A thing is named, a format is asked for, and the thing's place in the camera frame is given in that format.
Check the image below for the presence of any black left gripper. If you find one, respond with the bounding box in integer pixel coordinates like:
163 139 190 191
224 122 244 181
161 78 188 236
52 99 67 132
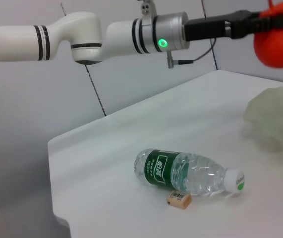
184 9 283 42

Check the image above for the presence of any red-orange fruit with stem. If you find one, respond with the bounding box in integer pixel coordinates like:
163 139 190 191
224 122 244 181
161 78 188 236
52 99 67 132
253 0 283 69

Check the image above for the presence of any clear water bottle green label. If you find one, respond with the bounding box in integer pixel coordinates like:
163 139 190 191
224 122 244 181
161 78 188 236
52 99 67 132
133 148 246 198

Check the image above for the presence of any beige eraser with barcode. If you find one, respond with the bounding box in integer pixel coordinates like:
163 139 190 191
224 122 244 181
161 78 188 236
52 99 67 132
166 190 192 209

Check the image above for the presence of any translucent wavy glass fruit plate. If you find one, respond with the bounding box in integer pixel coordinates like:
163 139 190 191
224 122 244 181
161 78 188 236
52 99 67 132
241 81 283 157

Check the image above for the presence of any left gripper cable with connector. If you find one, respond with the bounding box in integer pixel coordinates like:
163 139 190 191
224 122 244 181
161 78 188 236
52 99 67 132
166 39 218 69

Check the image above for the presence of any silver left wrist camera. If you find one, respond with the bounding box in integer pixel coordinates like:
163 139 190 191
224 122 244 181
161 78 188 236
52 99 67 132
137 0 157 26

